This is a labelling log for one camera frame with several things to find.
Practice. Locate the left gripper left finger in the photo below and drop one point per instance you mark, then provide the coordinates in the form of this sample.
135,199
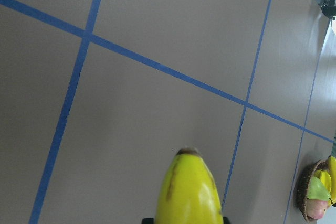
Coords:
147,221

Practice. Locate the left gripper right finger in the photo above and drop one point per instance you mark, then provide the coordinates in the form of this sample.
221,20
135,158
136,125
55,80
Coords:
226,220

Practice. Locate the yellow banana top basket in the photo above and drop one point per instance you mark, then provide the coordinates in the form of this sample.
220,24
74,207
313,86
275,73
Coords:
188,192

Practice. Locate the yellow banana basket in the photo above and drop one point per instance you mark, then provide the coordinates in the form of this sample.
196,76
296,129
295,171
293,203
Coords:
188,192
331,167

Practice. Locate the wicker fruit basket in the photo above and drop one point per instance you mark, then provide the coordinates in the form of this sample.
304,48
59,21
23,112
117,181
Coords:
303,184

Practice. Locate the yellow banana front basket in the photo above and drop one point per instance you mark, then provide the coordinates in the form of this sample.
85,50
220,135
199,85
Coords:
331,167

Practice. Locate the pink apple back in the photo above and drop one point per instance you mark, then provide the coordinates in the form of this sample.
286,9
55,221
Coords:
316,208

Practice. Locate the green pear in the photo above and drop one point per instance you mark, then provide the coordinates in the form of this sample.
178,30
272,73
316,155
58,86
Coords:
317,190

